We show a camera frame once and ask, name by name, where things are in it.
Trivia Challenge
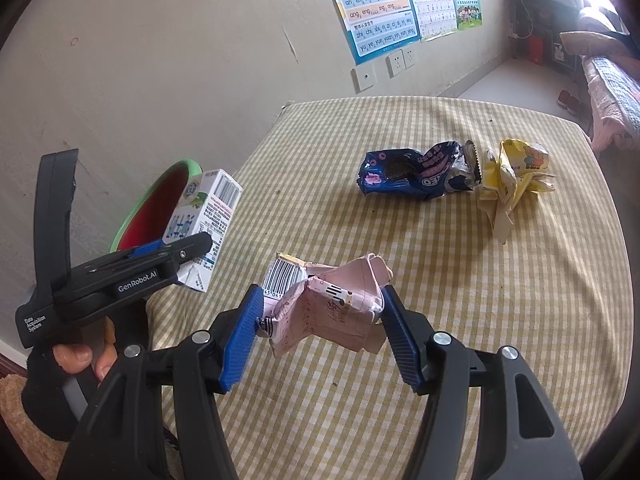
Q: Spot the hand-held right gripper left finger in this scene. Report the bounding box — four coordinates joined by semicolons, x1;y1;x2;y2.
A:
57;285;264;480

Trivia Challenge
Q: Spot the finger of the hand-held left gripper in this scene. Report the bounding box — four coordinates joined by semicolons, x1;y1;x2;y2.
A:
132;232;213;267
116;238;167;261

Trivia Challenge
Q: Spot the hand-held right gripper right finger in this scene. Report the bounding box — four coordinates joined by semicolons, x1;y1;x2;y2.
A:
382;287;583;480

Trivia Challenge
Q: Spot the white milk carton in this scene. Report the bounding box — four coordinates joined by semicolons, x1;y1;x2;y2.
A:
162;168;244;294

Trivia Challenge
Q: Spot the green basin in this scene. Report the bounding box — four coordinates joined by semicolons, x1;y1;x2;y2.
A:
109;159;204;254

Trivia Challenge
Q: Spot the white barcode wrapper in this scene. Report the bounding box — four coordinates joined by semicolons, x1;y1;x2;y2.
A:
262;254;307;307

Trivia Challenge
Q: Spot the pink paper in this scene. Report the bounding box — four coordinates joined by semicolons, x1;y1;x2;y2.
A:
270;254;394;359

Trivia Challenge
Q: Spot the person's left forearm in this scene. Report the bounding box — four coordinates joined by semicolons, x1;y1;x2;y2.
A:
20;350;88;443

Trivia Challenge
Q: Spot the person's left hand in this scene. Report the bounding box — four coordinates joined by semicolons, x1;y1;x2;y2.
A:
52;317;120;385

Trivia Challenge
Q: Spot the blue cookie packet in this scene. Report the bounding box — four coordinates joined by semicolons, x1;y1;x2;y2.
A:
356;141;477;202

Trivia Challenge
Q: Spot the brown fuzzy cushion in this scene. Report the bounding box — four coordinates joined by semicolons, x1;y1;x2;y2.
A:
0;374;57;480

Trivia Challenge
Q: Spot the yellow wrapper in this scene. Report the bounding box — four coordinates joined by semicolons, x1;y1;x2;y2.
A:
474;138;557;244

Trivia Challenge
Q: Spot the dark shelf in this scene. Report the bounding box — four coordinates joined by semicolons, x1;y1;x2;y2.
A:
502;0;584;69

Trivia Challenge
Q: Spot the blue wall poster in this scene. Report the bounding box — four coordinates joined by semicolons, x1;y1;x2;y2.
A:
320;0;420;66

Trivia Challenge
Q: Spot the white wall poster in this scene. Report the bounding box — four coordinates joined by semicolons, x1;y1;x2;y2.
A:
400;0;459;43

